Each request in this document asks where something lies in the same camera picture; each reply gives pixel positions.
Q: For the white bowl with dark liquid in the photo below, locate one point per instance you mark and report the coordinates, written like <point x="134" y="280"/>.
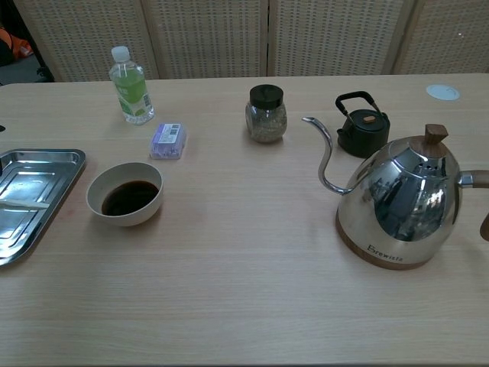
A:
<point x="126" y="214"/>

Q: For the glass jar black lid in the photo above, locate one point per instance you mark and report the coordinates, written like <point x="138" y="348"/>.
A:
<point x="266" y="118"/>

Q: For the purple wrapped pack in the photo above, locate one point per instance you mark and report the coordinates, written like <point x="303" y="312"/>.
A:
<point x="168" y="141"/>

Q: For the small black teapot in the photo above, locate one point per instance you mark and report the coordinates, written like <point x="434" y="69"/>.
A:
<point x="363" y="137"/>

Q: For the green label water bottle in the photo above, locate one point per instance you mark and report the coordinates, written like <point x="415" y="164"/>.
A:
<point x="131" y="91"/>

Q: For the woven folding screen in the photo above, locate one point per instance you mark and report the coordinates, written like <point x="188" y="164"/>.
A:
<point x="210" y="38"/>

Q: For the steel gooseneck kettle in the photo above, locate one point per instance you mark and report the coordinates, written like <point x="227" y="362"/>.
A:
<point x="401" y="199"/>

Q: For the stainless steel tray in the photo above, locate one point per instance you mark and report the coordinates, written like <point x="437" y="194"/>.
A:
<point x="49" y="176"/>

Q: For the white round table cap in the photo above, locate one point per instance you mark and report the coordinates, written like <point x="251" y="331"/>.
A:
<point x="443" y="92"/>

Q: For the black tripod stand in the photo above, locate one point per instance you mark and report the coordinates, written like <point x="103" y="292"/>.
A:
<point x="44" y="72"/>

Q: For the orange object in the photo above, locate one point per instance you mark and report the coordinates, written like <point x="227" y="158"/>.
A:
<point x="17" y="44"/>

